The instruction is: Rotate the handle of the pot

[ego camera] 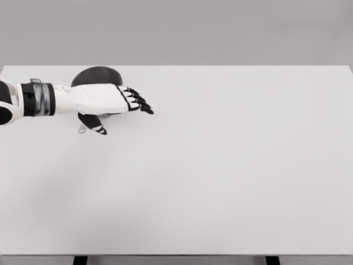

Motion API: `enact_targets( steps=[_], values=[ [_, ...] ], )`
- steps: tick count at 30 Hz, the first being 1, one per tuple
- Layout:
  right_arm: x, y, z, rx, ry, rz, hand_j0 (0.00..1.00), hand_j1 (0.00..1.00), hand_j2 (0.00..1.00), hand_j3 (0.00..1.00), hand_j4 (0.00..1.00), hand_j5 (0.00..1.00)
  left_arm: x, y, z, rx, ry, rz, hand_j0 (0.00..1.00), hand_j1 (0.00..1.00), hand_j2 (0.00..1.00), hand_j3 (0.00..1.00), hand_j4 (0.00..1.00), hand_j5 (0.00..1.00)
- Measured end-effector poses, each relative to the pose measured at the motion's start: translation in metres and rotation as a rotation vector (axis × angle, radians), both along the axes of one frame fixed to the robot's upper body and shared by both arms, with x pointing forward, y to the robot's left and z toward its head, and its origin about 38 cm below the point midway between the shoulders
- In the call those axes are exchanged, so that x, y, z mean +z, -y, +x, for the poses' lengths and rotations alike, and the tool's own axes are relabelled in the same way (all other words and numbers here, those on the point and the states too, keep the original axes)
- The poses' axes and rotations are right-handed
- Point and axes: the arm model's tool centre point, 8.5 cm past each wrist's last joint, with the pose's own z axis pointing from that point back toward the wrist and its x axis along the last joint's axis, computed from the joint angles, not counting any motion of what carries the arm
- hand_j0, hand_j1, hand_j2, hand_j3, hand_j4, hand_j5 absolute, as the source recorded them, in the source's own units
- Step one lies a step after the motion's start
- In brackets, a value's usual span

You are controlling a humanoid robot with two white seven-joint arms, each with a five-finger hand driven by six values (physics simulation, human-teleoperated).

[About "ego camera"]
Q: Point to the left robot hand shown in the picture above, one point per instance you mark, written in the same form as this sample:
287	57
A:
104	97

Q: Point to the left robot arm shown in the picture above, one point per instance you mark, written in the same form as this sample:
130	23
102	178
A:
38	99

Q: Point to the dark grey pot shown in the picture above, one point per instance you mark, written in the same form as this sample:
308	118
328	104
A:
96	76

